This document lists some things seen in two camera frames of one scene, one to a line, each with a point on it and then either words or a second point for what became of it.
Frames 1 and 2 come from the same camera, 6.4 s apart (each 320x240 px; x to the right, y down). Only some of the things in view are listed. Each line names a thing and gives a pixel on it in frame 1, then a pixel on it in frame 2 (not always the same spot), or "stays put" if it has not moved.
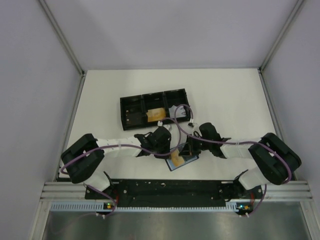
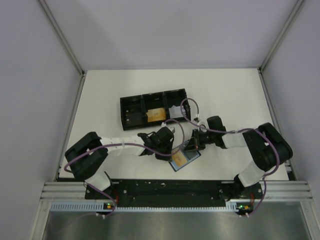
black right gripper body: (196, 145) to (202, 138)
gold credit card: (177, 160) stays put
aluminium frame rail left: (75, 107) stays put
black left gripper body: (162, 149) stays put
